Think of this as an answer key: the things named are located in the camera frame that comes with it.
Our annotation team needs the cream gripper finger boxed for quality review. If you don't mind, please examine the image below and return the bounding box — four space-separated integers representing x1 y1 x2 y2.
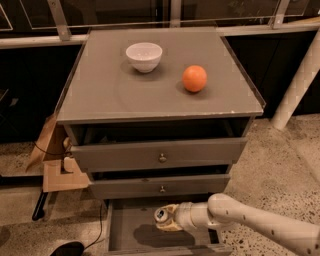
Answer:
156 219 182 232
164 204 179 217

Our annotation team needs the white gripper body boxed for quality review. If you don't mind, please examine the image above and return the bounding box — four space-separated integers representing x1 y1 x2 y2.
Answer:
174 202 211 230

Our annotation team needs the metal railing frame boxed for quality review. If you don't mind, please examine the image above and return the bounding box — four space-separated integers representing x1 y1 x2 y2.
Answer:
0 0 320 49

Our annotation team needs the black shoe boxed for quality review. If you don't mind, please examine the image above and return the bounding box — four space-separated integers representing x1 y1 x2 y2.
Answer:
50 241 84 256

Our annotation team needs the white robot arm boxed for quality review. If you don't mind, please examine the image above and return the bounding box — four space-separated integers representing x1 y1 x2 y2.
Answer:
154 193 320 256

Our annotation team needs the grey drawer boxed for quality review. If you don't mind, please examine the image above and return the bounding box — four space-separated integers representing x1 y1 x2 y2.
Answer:
63 116 255 174
104 195 232 256
89 165 230 199

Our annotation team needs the silver redbull can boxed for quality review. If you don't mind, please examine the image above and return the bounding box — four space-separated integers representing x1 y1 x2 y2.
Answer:
154 208 168 223

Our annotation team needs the orange fruit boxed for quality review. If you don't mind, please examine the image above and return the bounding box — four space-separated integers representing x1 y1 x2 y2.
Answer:
182 65 207 93

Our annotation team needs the grey drawer cabinet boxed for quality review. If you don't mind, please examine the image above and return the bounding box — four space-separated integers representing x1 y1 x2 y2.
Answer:
54 26 267 202

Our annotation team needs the grey bottom drawer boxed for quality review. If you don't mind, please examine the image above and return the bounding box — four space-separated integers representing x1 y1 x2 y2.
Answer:
104 195 232 256

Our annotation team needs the grey middle drawer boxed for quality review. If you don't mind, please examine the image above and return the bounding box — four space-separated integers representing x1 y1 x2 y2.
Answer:
89 165 230 199

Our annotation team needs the white ceramic bowl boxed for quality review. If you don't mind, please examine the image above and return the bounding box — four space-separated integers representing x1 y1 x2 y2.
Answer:
126 42 163 73

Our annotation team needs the black cable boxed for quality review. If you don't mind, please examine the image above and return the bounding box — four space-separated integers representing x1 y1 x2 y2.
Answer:
83 203 104 251

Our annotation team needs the black floor bar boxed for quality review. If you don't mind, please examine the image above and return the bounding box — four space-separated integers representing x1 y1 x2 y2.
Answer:
32 191 48 221

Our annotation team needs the grey top drawer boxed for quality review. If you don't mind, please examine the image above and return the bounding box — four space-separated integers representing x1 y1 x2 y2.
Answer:
63 116 255 174

